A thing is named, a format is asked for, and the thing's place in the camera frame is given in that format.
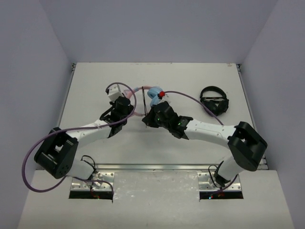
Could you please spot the metal mounting bracket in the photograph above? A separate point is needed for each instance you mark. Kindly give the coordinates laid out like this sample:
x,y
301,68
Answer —
x,y
206,184
101,181

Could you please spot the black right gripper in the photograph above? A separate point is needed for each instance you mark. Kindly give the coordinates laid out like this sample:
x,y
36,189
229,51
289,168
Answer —
x,y
149,119

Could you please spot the pink blue cat-ear headphones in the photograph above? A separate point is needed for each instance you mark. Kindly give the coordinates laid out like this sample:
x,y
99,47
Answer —
x,y
152,93

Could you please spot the black headphones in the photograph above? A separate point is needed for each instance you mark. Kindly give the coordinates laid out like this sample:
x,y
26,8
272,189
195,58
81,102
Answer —
x,y
214,105

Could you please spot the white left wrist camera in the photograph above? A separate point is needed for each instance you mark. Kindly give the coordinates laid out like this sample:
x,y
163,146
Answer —
x,y
114,92

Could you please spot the aluminium table edge rail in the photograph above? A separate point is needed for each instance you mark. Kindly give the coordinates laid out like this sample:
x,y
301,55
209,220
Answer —
x,y
153,166

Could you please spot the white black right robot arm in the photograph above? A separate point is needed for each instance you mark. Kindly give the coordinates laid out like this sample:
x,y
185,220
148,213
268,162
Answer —
x,y
247,147

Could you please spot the right metal mounting bracket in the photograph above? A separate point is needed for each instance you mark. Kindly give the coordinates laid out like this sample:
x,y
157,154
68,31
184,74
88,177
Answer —
x,y
206,184

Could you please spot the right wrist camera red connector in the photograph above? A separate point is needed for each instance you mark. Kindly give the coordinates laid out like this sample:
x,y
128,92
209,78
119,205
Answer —
x,y
162,96

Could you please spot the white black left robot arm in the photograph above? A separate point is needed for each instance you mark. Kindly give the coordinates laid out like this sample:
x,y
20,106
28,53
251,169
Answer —
x,y
57,153

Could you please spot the left metal mounting bracket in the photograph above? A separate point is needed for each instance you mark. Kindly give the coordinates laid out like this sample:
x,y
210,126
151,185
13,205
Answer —
x,y
101,181

